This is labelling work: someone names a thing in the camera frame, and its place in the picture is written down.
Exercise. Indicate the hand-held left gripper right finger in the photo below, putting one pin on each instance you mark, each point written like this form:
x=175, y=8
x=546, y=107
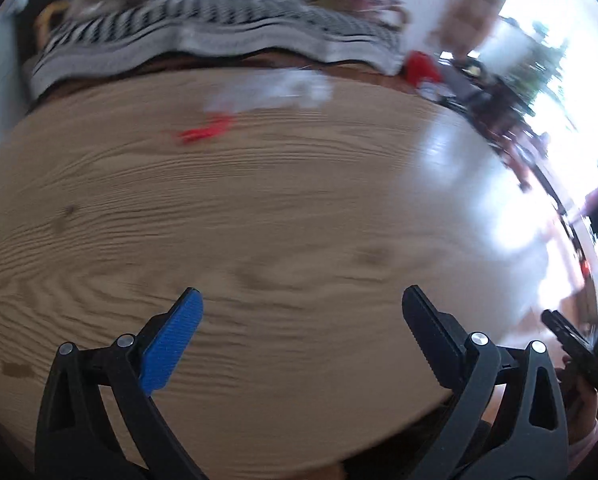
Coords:
x=429, y=332

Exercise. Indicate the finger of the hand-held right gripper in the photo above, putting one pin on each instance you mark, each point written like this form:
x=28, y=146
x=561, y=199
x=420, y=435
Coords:
x=576, y=350

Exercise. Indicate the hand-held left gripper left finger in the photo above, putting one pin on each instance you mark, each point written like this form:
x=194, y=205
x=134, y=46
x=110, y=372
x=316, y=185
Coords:
x=174, y=340

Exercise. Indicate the person's right hand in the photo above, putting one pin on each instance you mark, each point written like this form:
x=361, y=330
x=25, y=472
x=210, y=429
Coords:
x=581, y=405

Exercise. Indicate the red wrapper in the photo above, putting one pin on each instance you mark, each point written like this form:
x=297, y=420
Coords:
x=204, y=131

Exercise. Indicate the black chair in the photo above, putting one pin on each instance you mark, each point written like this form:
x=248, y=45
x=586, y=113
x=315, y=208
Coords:
x=501, y=102

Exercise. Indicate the red plastic bag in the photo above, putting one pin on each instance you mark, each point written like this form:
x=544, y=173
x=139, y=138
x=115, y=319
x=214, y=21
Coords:
x=421, y=67

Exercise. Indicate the clear plastic bag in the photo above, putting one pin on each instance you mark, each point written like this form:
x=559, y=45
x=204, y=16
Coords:
x=274, y=90

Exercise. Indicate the green potted plant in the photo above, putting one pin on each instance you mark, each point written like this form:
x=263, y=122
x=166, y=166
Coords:
x=541, y=57

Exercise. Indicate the black white striped blanket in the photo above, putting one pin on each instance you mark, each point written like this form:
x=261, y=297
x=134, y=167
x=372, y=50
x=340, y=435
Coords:
x=204, y=30

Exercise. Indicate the brown patterned curtain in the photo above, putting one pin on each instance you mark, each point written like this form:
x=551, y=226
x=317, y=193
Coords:
x=479, y=0

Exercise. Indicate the wooden sofa frame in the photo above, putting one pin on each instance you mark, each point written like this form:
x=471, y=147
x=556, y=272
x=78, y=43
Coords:
x=49, y=22

